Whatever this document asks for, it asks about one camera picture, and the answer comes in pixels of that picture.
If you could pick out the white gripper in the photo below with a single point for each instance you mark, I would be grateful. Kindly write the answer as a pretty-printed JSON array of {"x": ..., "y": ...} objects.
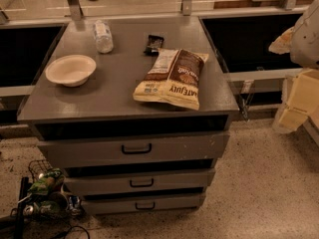
[{"x": 306, "y": 40}]

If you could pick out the grey drawer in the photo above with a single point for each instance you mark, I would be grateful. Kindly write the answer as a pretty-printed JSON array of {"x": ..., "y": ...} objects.
[
  {"x": 137, "y": 182},
  {"x": 146, "y": 203},
  {"x": 127, "y": 150}
]

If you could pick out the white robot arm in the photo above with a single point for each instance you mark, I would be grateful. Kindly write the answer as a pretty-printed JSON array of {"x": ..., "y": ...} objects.
[{"x": 305, "y": 39}]

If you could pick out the grey top drawer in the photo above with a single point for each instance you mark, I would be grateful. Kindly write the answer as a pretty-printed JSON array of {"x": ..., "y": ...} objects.
[{"x": 127, "y": 150}]

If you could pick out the grey drawer cabinet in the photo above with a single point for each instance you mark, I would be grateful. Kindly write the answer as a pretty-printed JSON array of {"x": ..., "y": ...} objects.
[{"x": 104, "y": 106}]

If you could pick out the grey bottom drawer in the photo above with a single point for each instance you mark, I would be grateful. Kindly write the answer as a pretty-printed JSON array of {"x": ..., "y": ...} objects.
[{"x": 146, "y": 203}]

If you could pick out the brown cream chip bag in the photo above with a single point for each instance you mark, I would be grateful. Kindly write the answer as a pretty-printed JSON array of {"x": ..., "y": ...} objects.
[{"x": 173, "y": 79}]

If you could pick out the dark snack bar wrapper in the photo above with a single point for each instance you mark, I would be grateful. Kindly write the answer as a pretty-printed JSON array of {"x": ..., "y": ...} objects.
[{"x": 153, "y": 45}]

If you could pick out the white paper bowl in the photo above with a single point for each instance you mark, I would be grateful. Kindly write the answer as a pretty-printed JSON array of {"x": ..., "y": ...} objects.
[{"x": 70, "y": 71}]

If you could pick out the soda can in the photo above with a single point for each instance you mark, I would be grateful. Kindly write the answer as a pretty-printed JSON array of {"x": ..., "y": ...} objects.
[{"x": 75, "y": 205}]

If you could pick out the green chip bag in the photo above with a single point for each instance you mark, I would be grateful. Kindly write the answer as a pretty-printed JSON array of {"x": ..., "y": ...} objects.
[{"x": 50, "y": 181}]

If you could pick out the black wire basket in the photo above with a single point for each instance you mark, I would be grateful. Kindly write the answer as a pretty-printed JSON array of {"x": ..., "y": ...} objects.
[{"x": 38, "y": 168}]

